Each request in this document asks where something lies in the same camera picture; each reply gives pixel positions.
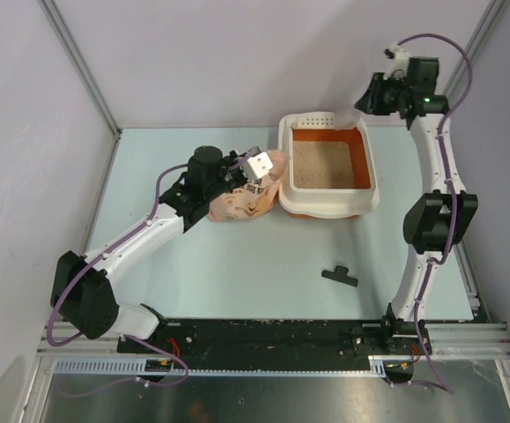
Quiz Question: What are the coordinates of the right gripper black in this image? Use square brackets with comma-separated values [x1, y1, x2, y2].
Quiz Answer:
[356, 72, 412, 116]

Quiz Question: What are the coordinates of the clear plastic scoop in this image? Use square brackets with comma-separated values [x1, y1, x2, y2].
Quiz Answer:
[333, 108, 361, 130]

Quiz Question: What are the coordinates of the pink cat litter bag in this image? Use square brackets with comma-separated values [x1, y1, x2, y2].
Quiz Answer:
[207, 150, 289, 222]

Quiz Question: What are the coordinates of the cream orange litter box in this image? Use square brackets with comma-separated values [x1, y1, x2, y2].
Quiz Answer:
[277, 112, 380, 219]

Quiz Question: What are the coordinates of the black bag sealing clip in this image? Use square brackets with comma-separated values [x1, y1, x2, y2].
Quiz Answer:
[321, 265, 358, 287]

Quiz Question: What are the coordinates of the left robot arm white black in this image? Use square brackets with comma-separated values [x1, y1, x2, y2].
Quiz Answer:
[47, 145, 272, 353]

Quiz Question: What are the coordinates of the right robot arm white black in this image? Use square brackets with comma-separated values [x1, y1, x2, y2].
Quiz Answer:
[355, 48, 478, 353]

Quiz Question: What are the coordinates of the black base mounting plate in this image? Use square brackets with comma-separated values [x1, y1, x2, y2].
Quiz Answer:
[117, 317, 432, 372]

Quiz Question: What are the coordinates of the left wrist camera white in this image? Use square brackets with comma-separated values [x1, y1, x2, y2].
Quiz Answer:
[241, 152, 274, 182]

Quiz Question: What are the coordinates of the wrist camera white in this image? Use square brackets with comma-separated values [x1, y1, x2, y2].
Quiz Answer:
[241, 152, 274, 182]
[383, 43, 410, 80]

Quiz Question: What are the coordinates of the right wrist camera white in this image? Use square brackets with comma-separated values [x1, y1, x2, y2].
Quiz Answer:
[383, 43, 410, 80]

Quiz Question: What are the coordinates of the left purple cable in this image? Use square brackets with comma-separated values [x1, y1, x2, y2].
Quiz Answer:
[45, 143, 262, 393]

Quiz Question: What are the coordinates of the right aluminium corner post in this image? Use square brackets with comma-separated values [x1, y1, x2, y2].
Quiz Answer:
[424, 1, 510, 133]

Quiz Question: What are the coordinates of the aluminium corner post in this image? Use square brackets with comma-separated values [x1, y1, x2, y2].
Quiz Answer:
[38, 0, 122, 138]
[424, 1, 510, 133]

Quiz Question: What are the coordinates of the left aluminium corner post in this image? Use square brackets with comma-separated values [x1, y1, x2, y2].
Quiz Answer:
[38, 0, 122, 138]

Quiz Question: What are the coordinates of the white slotted cable duct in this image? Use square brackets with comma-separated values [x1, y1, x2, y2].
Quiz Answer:
[54, 355, 388, 376]

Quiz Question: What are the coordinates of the aluminium frame rail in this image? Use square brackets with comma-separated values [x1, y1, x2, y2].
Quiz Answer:
[36, 323, 510, 360]

